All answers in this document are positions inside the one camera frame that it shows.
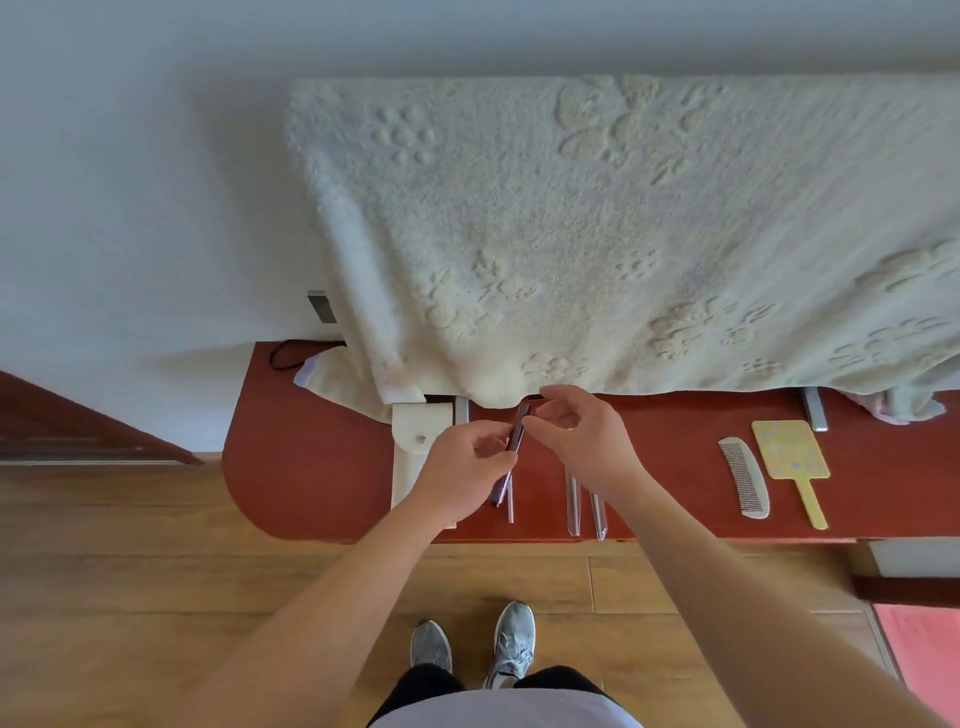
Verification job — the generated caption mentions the person's right hand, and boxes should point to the person's right hand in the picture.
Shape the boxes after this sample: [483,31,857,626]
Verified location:
[521,384,654,513]

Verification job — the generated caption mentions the person's left hand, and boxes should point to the person's left hand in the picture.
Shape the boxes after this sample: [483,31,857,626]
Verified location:
[408,420,520,528]

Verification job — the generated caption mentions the person's right forearm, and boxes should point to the person's right forearm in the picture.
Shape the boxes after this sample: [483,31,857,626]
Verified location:
[600,476,955,728]

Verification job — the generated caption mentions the person's left forearm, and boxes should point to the person's left forearm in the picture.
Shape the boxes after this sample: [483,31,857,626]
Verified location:
[171,501,460,728]

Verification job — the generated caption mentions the white fabric pouch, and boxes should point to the white fabric pouch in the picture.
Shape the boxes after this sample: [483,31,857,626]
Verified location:
[389,402,458,531]

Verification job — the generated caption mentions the person's grey right shoe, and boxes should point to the person's grey right shoe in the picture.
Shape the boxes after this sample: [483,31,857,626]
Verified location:
[483,600,537,691]

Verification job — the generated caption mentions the person's grey shoe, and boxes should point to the person's grey shoe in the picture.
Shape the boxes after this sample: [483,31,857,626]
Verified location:
[409,619,454,675]
[483,600,537,691]

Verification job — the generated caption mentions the white folded cloth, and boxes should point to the white folded cloth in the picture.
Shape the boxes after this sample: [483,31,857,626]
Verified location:
[291,347,394,423]

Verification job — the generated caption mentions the person's grey left shoe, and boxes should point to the person's grey left shoe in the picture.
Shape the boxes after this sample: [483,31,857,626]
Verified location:
[409,619,454,675]

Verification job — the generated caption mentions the cream paw-print fleece blanket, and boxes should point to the cream paw-print fleece blanket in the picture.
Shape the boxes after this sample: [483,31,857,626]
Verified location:
[285,73,960,411]

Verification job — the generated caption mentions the white plastic comb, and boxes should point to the white plastic comb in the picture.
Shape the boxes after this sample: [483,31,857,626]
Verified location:
[717,436,772,521]

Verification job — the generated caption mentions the person's black trousers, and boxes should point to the person's black trousers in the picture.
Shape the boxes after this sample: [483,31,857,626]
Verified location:
[366,663,625,728]

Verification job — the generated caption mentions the yellow hand mirror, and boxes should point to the yellow hand mirror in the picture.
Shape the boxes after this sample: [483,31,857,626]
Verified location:
[750,419,832,532]

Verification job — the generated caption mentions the person's white shirt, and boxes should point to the person's white shirt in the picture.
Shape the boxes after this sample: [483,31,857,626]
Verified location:
[370,688,646,728]

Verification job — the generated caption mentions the pink and white cloth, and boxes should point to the pink and white cloth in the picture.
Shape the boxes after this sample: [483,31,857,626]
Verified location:
[855,387,948,426]

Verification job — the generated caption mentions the dark red wooden furniture edge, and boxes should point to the dark red wooden furniture edge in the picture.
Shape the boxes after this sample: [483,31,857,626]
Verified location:
[850,573,960,610]

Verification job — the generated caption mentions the dark red wooden board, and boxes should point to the dark red wooden board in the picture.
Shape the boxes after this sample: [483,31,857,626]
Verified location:
[0,367,205,468]

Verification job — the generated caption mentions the pink floor mat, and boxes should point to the pink floor mat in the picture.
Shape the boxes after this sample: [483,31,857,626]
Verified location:
[873,603,960,725]

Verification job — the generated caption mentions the black cable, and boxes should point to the black cable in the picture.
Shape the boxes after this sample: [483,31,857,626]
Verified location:
[269,339,348,373]

